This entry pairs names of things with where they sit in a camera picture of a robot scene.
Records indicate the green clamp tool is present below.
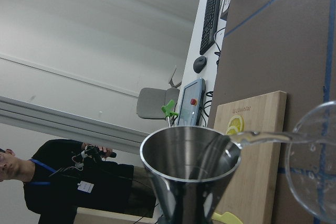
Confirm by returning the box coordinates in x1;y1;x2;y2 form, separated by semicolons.
161;100;178;127

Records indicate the person in black shirt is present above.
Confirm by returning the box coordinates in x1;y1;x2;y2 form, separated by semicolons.
1;139;156;223

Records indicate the steel cocktail jigger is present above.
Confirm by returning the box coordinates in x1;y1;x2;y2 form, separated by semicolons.
140;126;241;223

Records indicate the grey office chair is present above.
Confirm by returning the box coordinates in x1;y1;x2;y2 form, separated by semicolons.
136;66;182;120

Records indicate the clear wine glass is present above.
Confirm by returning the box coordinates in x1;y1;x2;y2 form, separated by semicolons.
285;101;335;223

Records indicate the black keyboard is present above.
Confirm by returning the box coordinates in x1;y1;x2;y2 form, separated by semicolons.
199;0;221;55

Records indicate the blue teach pendant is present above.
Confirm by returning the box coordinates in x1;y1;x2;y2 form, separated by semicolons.
175;78;205;126

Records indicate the bamboo cutting board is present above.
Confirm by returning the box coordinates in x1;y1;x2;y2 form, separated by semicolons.
214;91;287;223

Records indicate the black computer mouse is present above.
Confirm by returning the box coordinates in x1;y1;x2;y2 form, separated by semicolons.
193;56;207;73

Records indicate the yellow plastic knife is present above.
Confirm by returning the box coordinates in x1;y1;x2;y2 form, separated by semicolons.
212;212;243;224

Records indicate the lemon slice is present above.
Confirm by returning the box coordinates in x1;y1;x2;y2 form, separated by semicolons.
225;125;244;135
227;115;244;132

